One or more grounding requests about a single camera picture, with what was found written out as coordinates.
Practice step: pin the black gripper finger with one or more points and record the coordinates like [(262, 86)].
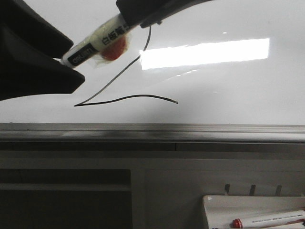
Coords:
[(148, 12), (29, 51)]

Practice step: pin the black white whiteboard marker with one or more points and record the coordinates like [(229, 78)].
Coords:
[(97, 41)]

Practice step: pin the white metal marker tray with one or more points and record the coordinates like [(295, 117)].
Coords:
[(218, 212)]

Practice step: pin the white whiteboard with grey frame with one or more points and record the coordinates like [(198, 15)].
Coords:
[(219, 68)]

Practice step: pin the red capped whiteboard marker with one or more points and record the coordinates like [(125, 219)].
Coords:
[(266, 220)]

